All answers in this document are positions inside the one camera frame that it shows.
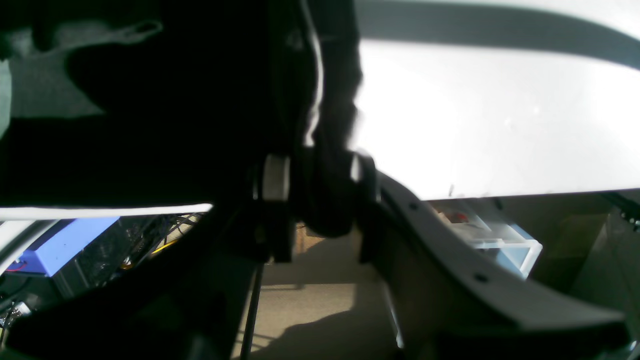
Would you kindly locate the clear plastic storage bin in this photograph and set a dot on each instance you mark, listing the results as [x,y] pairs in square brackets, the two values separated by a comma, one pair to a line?
[485,228]

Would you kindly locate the dark grey T-shirt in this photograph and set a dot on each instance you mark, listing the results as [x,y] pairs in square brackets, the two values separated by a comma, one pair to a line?
[152,103]

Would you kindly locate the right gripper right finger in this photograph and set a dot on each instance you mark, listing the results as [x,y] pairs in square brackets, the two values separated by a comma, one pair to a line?
[453,303]

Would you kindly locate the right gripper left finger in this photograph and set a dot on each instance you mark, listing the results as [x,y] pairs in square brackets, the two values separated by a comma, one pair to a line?
[188,302]

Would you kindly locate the blue box under table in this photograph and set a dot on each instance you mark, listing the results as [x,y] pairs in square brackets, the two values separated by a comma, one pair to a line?
[42,247]

